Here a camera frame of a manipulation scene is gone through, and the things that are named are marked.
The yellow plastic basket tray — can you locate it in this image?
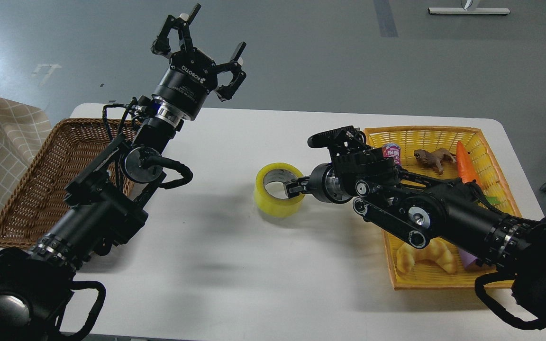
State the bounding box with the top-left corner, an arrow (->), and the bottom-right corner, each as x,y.
365,126 -> 521,290

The yellow tape roll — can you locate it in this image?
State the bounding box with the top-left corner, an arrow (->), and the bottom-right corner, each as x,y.
254,162 -> 305,218

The brown toy frog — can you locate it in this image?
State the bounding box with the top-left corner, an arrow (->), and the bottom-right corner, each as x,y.
413,148 -> 457,175

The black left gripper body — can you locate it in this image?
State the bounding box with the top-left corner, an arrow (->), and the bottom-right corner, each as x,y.
152,48 -> 218,121

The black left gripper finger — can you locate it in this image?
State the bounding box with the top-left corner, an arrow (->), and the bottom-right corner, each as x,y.
203,41 -> 247,101
150,3 -> 202,64

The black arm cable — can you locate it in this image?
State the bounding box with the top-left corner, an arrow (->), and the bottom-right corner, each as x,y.
143,156 -> 194,190
474,272 -> 546,331

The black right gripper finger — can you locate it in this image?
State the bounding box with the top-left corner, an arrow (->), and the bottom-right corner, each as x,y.
284,176 -> 311,199

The toy croissant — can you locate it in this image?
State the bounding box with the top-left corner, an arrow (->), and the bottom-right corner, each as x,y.
396,238 -> 458,274

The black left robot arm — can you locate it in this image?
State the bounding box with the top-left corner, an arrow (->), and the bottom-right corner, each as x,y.
0,4 -> 246,341

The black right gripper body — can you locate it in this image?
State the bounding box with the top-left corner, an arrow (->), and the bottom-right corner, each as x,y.
307,163 -> 349,204

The toy carrot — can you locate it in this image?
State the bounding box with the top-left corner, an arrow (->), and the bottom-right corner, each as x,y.
455,140 -> 504,208

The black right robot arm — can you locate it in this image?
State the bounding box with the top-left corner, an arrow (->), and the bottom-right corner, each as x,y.
283,126 -> 546,330

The brown wicker basket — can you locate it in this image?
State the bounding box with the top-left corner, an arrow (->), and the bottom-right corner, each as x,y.
0,118 -> 109,250

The small pink drink can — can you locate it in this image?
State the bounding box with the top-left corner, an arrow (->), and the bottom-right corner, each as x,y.
382,143 -> 401,166

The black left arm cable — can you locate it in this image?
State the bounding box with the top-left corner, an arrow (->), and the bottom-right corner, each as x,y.
143,156 -> 194,190

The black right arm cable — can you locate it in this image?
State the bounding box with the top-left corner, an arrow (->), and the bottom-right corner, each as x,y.
474,272 -> 546,331

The white stand base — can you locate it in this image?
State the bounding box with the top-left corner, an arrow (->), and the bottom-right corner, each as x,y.
427,7 -> 511,16

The purple foam block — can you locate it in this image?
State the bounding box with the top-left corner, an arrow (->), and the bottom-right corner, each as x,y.
457,248 -> 494,272

